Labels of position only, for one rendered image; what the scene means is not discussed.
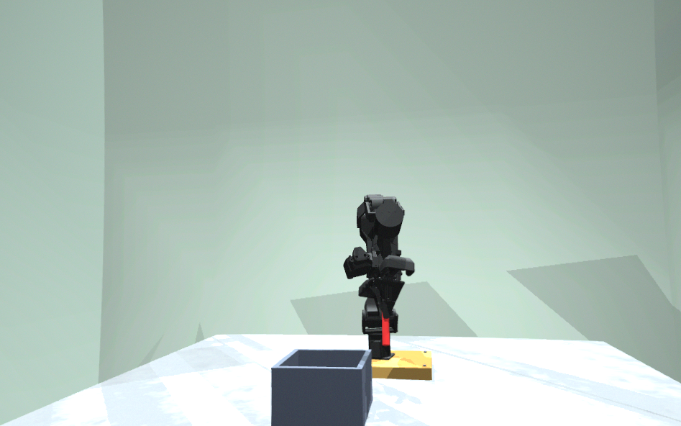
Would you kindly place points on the light blue open square box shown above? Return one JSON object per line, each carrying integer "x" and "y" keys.
{"x": 322, "y": 387}

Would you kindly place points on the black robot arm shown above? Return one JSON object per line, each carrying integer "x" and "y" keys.
{"x": 379, "y": 219}

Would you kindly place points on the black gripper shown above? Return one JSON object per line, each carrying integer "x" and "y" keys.
{"x": 387, "y": 283}

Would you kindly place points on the red peg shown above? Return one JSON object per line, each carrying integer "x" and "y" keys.
{"x": 385, "y": 331}

